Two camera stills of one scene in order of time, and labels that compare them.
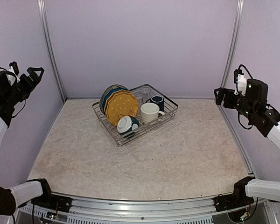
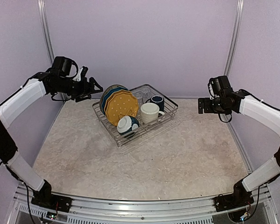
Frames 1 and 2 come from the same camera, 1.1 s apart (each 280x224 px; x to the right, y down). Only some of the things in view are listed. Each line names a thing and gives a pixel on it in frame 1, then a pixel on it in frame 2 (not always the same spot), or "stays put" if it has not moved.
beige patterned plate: (112, 86) stays put
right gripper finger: (223, 91) → (201, 101)
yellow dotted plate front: (120, 104) stays put
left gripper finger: (33, 75) → (94, 87)
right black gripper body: (230, 103) → (209, 108)
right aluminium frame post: (233, 44) stays put
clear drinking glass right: (145, 93) stays put
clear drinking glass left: (138, 95) stays put
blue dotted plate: (108, 93) stays put
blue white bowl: (126, 124) stays put
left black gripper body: (22, 92) → (78, 90)
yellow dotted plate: (109, 97) stays put
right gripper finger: (219, 98) → (200, 108)
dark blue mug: (158, 100) stays put
